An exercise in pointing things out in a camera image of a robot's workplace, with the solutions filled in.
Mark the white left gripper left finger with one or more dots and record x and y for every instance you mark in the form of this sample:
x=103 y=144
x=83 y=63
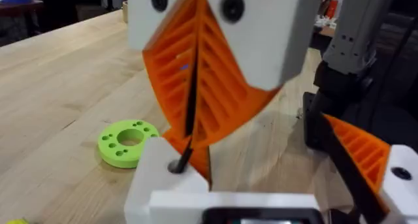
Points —
x=153 y=178

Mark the finger of the white orange right gripper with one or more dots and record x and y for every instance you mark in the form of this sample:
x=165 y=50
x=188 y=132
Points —
x=248 y=47
x=166 y=70

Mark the white orange left gripper right finger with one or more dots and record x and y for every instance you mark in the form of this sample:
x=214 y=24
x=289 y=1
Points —
x=396 y=191

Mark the orange ribbed wedge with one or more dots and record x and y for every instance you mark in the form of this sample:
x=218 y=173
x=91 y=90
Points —
x=196 y=155

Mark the green disc with holes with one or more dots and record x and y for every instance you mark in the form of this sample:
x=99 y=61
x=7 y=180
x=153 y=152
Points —
x=118 y=149

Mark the red canister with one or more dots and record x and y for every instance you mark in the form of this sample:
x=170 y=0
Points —
x=332 y=5

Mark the small yellow toy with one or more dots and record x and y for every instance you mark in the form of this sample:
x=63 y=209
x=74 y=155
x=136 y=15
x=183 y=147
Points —
x=16 y=221

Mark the dark side table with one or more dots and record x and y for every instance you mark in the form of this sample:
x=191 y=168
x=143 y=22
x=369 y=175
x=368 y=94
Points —
x=19 y=8

